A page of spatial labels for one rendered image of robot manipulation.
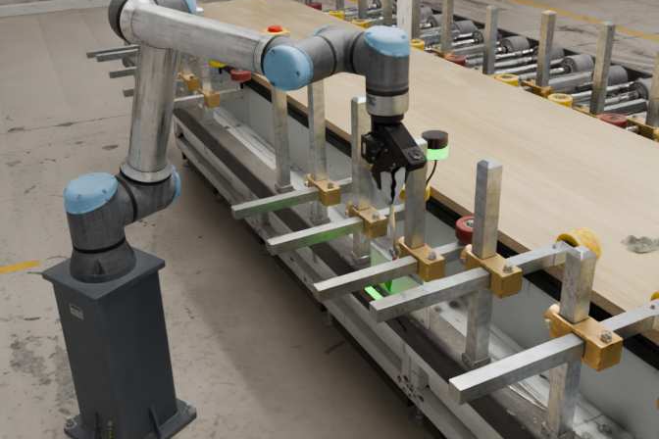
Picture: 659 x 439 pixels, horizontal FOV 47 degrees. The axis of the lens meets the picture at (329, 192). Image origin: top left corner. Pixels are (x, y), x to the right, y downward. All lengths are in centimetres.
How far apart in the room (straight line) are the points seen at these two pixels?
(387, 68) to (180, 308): 190
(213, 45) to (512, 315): 94
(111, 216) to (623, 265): 134
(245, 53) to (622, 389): 102
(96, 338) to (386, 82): 122
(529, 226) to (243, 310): 160
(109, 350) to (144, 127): 65
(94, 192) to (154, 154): 20
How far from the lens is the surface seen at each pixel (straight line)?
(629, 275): 168
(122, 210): 222
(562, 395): 147
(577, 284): 133
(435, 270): 172
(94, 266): 225
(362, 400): 266
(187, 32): 169
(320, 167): 214
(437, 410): 239
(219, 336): 300
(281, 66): 149
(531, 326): 185
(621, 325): 141
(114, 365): 235
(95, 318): 227
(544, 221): 185
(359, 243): 199
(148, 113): 212
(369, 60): 153
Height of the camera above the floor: 174
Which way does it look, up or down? 25 degrees down
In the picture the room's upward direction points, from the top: 2 degrees counter-clockwise
